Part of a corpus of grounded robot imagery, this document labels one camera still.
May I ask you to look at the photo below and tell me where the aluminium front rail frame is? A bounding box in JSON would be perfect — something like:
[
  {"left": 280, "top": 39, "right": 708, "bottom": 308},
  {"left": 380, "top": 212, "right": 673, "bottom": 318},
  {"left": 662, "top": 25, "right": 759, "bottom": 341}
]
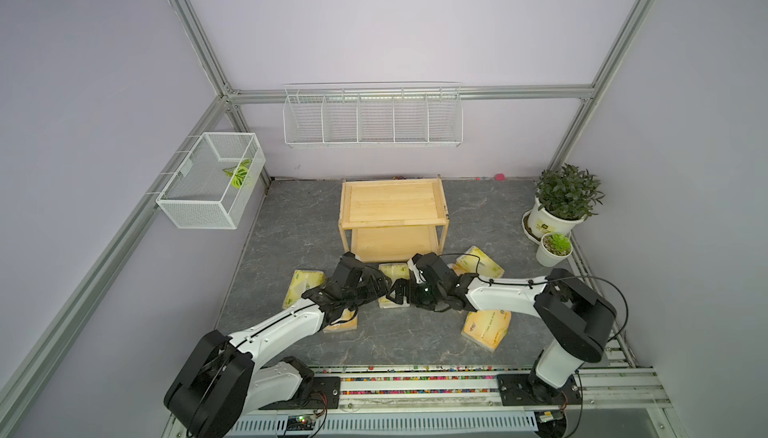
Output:
[{"left": 161, "top": 317, "right": 691, "bottom": 438}]

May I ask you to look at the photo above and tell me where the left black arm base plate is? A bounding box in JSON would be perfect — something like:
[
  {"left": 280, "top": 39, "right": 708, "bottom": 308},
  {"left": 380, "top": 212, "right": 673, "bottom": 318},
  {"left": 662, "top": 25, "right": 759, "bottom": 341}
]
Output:
[{"left": 261, "top": 376, "right": 341, "bottom": 410}]

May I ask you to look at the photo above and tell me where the green leaf toy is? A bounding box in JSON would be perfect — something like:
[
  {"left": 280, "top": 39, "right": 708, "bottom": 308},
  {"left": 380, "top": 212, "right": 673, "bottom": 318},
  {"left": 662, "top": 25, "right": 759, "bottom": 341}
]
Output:
[{"left": 223, "top": 159, "right": 252, "bottom": 189}]

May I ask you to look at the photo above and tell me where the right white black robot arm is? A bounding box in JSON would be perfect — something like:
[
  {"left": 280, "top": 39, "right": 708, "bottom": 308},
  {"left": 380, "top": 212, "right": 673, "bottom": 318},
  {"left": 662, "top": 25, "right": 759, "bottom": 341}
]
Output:
[{"left": 386, "top": 253, "right": 617, "bottom": 390}]

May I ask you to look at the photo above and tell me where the orange tissue pack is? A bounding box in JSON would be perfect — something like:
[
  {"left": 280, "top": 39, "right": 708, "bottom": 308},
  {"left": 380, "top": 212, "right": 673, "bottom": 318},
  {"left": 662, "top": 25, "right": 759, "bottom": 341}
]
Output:
[
  {"left": 323, "top": 309, "right": 358, "bottom": 334},
  {"left": 449, "top": 263, "right": 468, "bottom": 276},
  {"left": 461, "top": 310, "right": 511, "bottom": 352}
]

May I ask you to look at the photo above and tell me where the small potted succulent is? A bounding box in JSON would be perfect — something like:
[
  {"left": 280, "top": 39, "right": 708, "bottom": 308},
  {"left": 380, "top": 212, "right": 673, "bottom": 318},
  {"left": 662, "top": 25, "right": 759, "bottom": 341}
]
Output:
[{"left": 536, "top": 233, "right": 573, "bottom": 267}]

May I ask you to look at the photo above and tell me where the green tissue pack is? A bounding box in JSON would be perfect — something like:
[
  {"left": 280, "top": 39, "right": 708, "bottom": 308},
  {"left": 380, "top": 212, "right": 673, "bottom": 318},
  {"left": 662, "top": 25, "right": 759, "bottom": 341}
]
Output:
[
  {"left": 378, "top": 263, "right": 410, "bottom": 309},
  {"left": 454, "top": 246, "right": 505, "bottom": 279},
  {"left": 282, "top": 270, "right": 326, "bottom": 309}
]

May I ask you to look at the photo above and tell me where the wooden two-tier shelf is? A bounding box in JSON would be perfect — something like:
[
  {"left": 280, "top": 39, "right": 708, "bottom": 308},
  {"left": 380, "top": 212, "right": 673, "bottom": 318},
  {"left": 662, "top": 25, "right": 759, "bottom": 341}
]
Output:
[{"left": 338, "top": 177, "right": 450, "bottom": 263}]

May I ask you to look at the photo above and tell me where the long white wire wall basket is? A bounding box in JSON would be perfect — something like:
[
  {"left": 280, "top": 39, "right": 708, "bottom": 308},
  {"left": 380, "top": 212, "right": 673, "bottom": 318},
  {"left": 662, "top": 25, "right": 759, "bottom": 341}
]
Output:
[{"left": 282, "top": 82, "right": 464, "bottom": 147}]

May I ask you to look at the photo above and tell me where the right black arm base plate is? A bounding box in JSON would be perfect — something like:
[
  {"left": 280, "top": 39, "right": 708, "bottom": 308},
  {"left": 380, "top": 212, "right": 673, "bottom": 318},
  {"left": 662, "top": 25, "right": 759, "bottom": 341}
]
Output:
[{"left": 496, "top": 373, "right": 583, "bottom": 408}]

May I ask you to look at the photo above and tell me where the large potted green plant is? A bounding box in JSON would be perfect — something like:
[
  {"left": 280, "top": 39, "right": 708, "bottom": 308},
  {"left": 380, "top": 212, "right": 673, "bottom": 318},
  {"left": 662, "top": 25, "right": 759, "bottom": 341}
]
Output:
[{"left": 523, "top": 164, "right": 605, "bottom": 242}]

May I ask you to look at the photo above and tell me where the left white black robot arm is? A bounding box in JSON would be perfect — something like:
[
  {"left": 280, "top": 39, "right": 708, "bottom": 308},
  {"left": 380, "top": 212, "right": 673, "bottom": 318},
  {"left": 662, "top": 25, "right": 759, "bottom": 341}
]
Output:
[{"left": 163, "top": 252, "right": 392, "bottom": 437}]

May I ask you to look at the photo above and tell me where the white wire side basket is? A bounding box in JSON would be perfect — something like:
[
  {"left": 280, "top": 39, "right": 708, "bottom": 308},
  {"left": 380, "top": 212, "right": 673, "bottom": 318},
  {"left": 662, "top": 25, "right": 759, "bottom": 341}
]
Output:
[{"left": 156, "top": 132, "right": 266, "bottom": 230}]

